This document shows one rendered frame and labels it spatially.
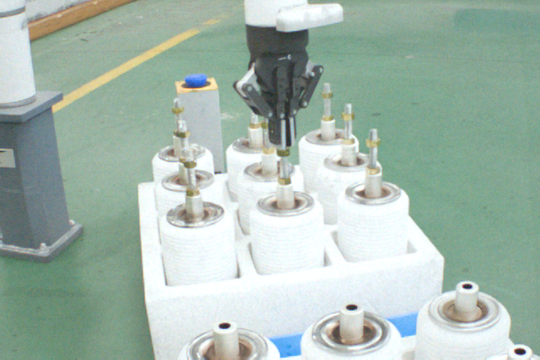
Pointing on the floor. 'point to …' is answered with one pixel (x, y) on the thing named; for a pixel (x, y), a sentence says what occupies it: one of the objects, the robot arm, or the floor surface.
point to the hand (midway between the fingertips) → (282, 131)
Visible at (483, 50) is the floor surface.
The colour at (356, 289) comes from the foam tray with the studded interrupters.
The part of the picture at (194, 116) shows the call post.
